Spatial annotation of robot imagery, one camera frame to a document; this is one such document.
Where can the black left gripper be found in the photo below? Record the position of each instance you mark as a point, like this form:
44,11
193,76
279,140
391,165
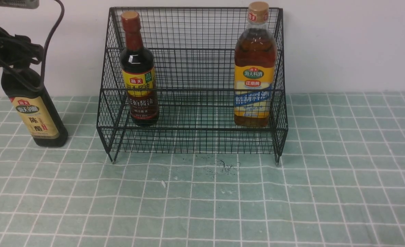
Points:
18,49

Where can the dark vinegar bottle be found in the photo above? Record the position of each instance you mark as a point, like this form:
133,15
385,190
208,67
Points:
35,108

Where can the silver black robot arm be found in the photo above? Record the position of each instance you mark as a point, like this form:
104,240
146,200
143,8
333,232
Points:
21,4

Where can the amber cooking wine bottle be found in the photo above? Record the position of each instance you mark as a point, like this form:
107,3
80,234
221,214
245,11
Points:
255,57

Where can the green checkered tablecloth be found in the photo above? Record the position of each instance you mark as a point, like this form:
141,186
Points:
341,183

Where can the dark soy sauce bottle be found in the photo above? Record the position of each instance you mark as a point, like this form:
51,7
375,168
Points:
137,64

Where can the black wire mesh shelf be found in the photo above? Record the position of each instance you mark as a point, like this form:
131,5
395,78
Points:
193,49

